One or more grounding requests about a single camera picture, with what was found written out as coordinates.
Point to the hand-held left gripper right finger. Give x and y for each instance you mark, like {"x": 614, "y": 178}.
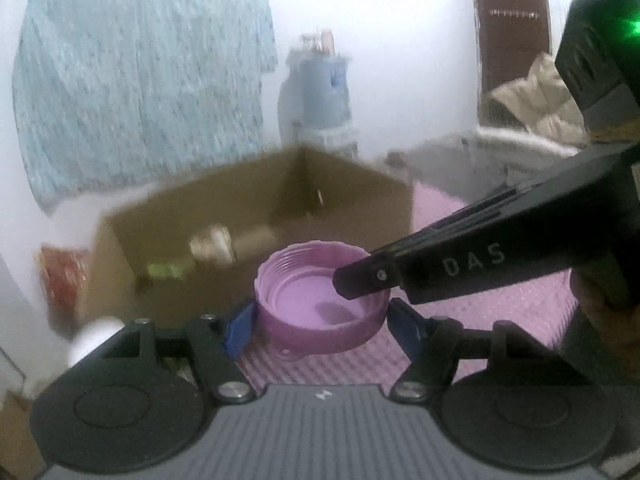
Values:
{"x": 407, "y": 325}

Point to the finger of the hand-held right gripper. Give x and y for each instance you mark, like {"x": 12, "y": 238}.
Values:
{"x": 365, "y": 277}

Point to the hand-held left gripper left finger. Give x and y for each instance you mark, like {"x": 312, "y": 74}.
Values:
{"x": 240, "y": 330}

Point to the pink plastic lid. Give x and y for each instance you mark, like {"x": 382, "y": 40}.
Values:
{"x": 300, "y": 310}

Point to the cardboard box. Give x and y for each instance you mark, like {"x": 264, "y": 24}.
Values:
{"x": 340, "y": 200}

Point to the white small bottle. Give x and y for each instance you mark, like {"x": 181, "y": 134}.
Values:
{"x": 212, "y": 245}

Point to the green tube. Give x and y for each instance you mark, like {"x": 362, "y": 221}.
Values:
{"x": 170, "y": 270}

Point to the beige jacket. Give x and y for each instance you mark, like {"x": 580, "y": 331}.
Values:
{"x": 535, "y": 100}

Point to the red gift bag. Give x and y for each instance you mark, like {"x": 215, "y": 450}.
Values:
{"x": 65, "y": 285}

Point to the blue water dispenser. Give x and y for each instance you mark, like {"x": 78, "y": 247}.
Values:
{"x": 320, "y": 95}

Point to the brown door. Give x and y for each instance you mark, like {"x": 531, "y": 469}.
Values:
{"x": 510, "y": 20}

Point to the light blue knit blanket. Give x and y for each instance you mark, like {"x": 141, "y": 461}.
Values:
{"x": 140, "y": 75}

